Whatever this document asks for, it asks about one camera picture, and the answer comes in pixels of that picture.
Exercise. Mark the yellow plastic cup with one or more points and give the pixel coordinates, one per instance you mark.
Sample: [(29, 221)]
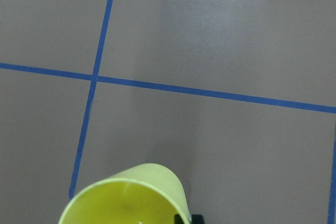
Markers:
[(147, 193)]

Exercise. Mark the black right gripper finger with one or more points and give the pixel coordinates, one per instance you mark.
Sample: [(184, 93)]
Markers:
[(192, 219)]

